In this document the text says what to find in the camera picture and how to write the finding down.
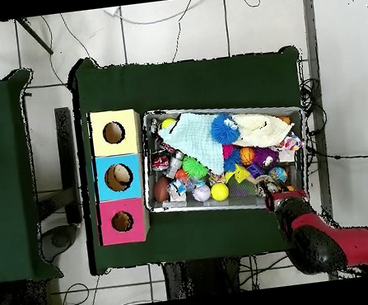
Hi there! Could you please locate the cream knitted cloth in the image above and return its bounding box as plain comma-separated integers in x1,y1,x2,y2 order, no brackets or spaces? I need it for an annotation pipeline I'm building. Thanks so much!
229,108,296,153

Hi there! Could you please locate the blue spiky ball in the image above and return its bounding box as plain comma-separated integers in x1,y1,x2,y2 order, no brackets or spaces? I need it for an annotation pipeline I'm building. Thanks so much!
208,112,243,147

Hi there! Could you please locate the mint green cloth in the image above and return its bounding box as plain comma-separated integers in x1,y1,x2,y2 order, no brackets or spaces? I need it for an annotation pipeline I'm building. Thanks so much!
156,106,230,179

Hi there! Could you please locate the clear mesh bin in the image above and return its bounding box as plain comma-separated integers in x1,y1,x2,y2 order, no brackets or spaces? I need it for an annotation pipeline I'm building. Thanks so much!
134,92,314,226

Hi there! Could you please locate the wooden box with three holes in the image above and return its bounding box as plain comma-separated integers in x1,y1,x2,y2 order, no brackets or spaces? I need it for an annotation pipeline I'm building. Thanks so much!
85,106,156,247

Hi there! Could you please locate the purple spiky ball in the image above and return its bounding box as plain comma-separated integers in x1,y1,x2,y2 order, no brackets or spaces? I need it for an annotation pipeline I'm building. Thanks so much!
254,145,281,170

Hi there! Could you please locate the colourful patterned cloth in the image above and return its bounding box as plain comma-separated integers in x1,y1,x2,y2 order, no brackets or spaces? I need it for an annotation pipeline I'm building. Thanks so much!
276,131,304,155

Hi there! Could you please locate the orange toy basketball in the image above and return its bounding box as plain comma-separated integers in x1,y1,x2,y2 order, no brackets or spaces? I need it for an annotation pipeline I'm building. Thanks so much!
239,145,259,167

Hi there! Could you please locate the yellow ball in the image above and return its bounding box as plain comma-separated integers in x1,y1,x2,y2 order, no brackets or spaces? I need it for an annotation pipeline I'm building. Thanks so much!
209,181,231,203
159,116,179,132

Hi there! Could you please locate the white baseball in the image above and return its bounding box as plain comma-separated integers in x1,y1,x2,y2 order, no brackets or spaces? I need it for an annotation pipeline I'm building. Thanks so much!
192,183,213,205

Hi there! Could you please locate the green spiky ball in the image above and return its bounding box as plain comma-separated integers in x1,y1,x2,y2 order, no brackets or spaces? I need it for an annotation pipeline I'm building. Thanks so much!
180,153,211,182

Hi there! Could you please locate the brown toy football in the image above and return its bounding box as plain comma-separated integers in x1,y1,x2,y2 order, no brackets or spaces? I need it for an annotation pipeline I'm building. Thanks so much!
151,176,173,205

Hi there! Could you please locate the red soda can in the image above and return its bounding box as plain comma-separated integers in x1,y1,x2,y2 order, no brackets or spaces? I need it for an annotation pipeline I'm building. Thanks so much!
150,152,173,173

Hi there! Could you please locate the dark green table cloth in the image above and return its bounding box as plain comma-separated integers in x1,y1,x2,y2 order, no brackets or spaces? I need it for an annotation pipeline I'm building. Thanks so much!
0,67,58,285
65,31,324,281

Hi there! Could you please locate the black tripod leg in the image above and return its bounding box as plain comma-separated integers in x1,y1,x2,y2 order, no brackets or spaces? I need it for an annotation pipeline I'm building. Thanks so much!
11,14,54,61

